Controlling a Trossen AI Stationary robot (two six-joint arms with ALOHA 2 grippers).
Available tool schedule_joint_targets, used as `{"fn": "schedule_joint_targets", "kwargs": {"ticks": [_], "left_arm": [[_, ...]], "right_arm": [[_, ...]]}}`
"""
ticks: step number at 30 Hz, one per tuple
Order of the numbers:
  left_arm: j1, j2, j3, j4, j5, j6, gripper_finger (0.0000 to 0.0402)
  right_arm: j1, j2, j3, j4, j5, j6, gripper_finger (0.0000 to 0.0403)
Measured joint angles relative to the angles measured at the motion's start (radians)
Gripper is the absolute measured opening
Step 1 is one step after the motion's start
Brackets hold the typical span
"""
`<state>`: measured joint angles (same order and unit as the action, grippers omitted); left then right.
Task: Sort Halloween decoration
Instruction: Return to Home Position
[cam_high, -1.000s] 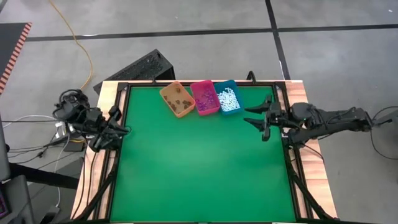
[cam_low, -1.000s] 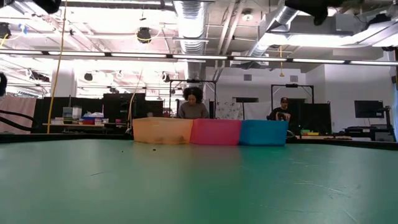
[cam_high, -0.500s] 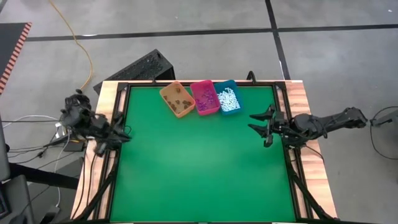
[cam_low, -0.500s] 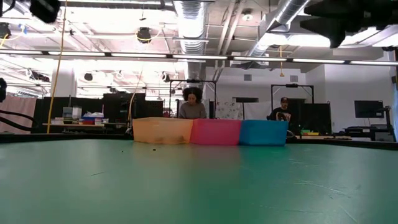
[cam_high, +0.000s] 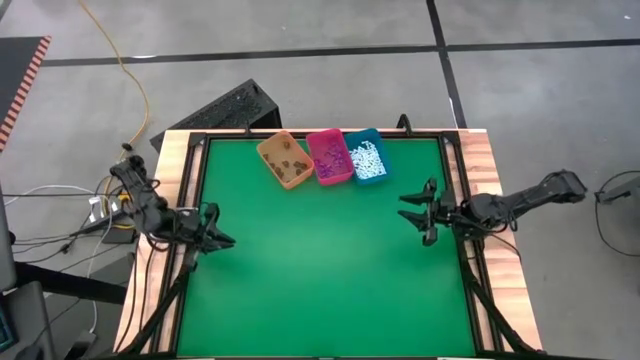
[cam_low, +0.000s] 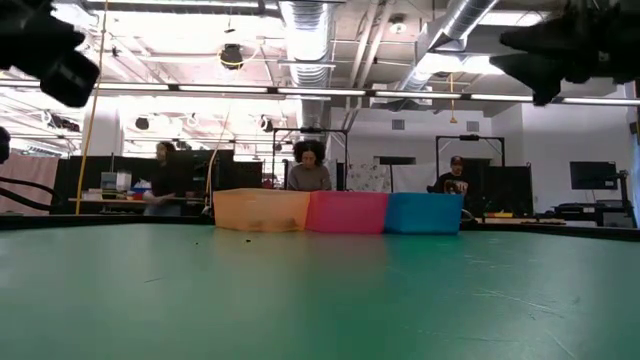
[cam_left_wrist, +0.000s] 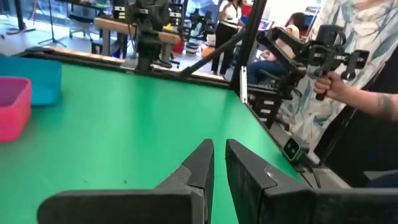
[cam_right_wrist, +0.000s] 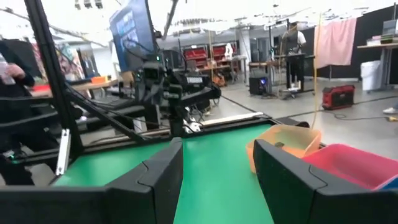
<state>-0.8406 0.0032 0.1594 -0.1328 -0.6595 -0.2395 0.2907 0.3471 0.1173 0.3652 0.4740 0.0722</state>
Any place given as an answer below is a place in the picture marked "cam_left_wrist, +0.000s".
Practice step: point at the black table-level camera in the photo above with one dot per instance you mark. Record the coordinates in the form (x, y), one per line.
(293, 148)

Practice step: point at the green table mat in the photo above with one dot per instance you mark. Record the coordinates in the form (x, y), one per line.
(124, 124)

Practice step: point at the person's hand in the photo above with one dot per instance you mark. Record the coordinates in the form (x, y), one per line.
(329, 85)

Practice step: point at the white bar on frame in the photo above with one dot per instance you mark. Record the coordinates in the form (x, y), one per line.
(243, 84)

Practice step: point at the person's forearm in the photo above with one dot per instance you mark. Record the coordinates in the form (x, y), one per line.
(373, 102)

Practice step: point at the pink plastic bin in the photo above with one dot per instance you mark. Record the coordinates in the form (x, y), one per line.
(12, 109)

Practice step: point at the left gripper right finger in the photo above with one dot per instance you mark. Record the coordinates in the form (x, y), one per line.
(258, 189)

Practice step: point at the blue plastic bin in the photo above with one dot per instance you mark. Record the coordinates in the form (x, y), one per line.
(34, 81)

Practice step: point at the person in floral shirt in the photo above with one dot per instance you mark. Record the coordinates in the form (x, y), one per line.
(357, 31)

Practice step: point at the black tripod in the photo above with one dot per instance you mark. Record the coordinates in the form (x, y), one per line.
(51, 25)

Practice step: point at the thin black brace bar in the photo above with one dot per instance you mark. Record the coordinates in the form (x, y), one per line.
(214, 54)

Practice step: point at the wooden table side board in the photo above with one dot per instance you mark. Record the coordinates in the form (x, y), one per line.
(87, 56)

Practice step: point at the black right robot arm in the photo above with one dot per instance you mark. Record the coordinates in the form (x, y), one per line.
(149, 31)

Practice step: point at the black floor pole stand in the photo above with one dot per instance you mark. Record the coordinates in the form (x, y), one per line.
(19, 18)

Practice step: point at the black diagonal frame strut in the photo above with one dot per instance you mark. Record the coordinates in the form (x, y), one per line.
(248, 46)

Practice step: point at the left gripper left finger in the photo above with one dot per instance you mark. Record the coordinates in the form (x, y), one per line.
(186, 193)

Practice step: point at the black table frame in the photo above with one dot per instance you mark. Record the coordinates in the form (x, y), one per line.
(202, 79)

